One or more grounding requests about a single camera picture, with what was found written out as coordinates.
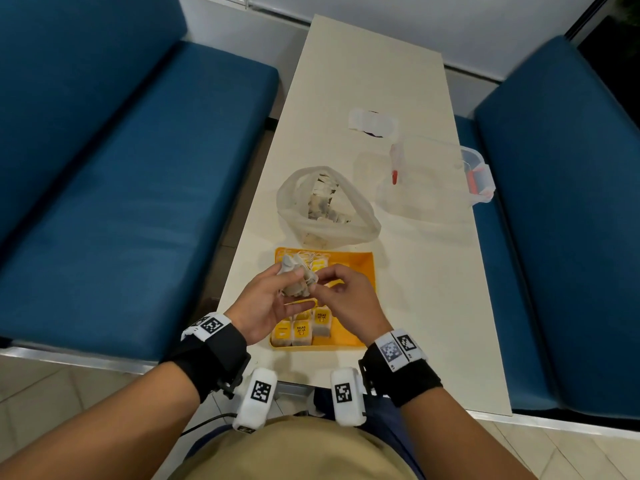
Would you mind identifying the person's left hand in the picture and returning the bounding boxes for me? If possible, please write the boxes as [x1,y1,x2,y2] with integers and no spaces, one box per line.
[223,262,319,347]

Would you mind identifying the person's right hand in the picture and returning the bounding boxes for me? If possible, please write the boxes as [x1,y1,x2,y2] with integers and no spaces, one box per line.
[307,263,395,348]

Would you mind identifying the yellow tray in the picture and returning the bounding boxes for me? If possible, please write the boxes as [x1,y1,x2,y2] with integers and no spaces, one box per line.
[268,247,376,351]

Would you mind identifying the row of tea bags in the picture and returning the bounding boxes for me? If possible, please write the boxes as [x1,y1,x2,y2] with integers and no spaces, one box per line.
[269,248,335,348]

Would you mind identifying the bunch of tea bags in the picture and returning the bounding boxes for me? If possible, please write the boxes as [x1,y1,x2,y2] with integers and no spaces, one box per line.
[275,252,320,299]

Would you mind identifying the clear plastic bag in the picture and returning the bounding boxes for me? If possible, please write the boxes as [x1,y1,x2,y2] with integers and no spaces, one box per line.
[276,166,383,248]

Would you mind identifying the clear box with red latches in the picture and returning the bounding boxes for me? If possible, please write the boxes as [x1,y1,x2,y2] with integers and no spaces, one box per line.
[375,134,497,218]

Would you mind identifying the person's left forearm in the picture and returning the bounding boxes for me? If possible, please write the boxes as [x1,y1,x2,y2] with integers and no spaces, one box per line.
[0,324,252,480]

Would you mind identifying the person's right forearm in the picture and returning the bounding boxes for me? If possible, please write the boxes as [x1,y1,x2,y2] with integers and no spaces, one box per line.
[357,344,539,480]

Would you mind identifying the person's beige shirt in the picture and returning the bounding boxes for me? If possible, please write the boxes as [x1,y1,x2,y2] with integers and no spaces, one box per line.
[167,415,419,480]

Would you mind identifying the white marker wristband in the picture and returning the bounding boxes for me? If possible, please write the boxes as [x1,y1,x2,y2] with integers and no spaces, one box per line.
[373,328,429,371]
[181,313,233,341]

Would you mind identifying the blue sofa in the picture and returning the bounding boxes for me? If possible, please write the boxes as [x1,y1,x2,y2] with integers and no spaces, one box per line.
[0,0,280,373]
[453,35,640,421]

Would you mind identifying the white paper patch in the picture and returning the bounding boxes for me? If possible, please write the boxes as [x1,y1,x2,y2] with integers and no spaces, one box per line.
[348,107,399,139]

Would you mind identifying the black metal pole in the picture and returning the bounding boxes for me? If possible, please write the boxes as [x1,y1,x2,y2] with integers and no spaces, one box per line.
[565,0,613,38]

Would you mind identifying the green leafy plant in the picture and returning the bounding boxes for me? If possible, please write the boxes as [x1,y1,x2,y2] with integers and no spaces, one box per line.
[615,0,640,25]

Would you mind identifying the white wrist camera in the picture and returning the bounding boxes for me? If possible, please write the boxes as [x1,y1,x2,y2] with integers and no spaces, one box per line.
[232,367,279,435]
[329,367,369,428]

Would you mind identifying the black camera cable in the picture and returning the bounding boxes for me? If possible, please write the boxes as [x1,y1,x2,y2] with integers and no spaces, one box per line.
[179,412,239,438]

